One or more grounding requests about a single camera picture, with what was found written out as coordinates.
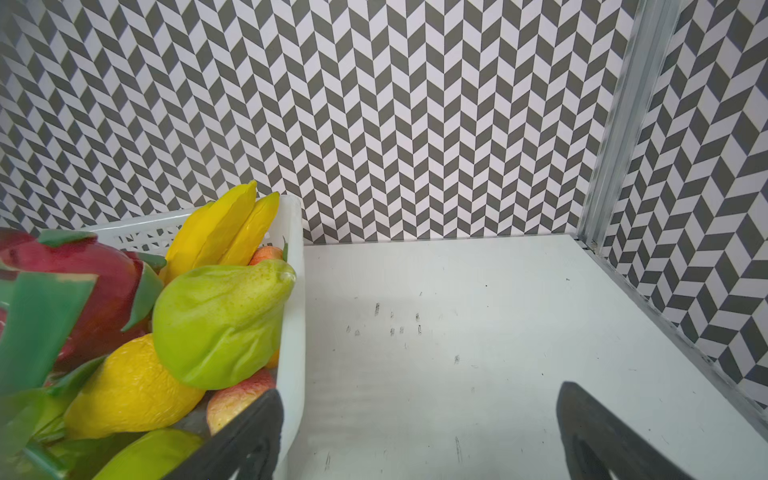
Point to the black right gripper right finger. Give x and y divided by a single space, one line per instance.
599 445

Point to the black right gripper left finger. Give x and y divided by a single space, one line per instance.
246 448

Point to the green pear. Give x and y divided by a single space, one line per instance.
215 326

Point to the yellow lemon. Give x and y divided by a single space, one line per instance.
130 392

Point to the red dragon fruit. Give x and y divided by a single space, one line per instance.
67 301

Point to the green mango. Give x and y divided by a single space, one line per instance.
152 456

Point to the orange fruit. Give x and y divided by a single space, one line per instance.
266 252

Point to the yellow banana bunch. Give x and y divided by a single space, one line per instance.
227 231

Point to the white plastic fruit basket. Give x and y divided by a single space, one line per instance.
154 233

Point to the aluminium right corner post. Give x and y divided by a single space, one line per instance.
646 50

